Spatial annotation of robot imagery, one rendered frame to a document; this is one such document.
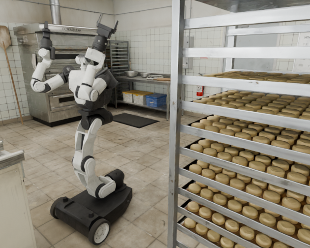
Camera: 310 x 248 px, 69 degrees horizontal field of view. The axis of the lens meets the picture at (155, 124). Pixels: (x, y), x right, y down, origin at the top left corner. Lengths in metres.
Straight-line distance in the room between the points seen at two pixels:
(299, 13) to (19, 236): 1.88
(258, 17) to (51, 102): 4.69
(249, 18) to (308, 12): 0.13
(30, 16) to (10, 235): 4.98
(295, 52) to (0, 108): 5.65
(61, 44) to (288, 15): 4.79
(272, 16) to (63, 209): 2.07
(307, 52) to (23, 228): 1.82
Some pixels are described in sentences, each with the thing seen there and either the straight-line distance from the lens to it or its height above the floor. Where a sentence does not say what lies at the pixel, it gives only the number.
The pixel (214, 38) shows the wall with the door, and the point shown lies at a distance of 5.35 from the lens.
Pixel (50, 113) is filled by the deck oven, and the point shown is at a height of 0.30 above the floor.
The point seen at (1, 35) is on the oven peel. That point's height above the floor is 1.84.
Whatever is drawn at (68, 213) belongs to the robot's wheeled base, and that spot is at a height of 0.18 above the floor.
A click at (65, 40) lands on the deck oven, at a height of 1.75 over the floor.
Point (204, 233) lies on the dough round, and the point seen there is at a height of 0.78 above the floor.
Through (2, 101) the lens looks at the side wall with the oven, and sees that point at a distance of 5.89.
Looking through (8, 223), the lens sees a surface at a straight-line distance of 1.83.
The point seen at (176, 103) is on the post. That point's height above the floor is 1.33.
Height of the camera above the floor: 1.50
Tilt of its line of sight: 17 degrees down
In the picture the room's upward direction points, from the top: straight up
